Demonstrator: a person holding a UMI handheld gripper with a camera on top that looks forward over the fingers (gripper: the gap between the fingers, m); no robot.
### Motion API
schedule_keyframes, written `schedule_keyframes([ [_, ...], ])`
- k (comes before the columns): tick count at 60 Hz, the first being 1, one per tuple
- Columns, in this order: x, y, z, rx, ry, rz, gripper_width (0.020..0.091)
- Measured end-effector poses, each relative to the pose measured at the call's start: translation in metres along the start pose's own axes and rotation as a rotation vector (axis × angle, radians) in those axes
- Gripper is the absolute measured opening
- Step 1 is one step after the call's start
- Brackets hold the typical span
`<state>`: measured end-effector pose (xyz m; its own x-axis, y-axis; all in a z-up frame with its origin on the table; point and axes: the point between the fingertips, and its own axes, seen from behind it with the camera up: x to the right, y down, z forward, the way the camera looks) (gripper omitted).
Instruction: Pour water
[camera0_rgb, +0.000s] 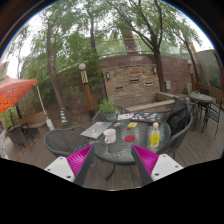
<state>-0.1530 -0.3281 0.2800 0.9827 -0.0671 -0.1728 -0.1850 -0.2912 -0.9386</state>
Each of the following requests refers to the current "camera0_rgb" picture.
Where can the clear bottle with yellow label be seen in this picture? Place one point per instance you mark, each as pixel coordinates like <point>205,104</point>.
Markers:
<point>155,137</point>

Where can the potted green plant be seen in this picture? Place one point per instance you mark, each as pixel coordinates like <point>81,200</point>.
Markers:
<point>108,108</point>

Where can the grey wall box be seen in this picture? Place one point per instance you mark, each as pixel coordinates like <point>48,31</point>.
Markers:
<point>168,85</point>

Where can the grey wicker chair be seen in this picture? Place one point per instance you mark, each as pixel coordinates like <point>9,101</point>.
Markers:
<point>63,140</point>
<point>176,143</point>
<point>97,117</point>

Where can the flat round red coaster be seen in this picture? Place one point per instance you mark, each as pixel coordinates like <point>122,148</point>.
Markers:
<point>129,138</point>

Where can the silver laptop with stickers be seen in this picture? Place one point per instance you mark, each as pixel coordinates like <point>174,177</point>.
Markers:
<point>96,129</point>

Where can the white sticker sheet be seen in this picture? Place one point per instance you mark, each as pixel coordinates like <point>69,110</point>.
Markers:
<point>125,116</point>

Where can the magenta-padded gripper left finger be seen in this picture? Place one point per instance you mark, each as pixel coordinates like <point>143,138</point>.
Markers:
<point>59,166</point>

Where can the wooden bench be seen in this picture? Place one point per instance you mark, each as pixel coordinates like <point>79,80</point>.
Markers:
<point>33,120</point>

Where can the white umbrella pole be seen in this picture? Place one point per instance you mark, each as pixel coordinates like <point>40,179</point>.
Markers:
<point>50,125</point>

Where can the round dark patio table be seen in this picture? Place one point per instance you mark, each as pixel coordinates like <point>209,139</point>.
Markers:
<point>200,98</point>

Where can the wall lamp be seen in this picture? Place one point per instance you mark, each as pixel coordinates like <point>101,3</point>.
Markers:
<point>108,75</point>
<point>154,70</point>

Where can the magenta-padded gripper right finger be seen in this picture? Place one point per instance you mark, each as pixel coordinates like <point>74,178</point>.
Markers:
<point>166,166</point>

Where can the lamp post with white globe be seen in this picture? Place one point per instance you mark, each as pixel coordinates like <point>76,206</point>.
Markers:
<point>86,90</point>

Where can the orange patio umbrella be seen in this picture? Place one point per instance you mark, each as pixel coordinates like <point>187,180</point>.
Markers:
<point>15,90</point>

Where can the blue and yellow striped cone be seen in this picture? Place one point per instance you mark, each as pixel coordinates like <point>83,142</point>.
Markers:
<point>63,116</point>

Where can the black metal chair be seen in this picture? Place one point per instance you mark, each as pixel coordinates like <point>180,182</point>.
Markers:
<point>213,115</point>

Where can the white ceramic mug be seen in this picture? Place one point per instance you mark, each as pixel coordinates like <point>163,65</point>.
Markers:
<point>110,136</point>

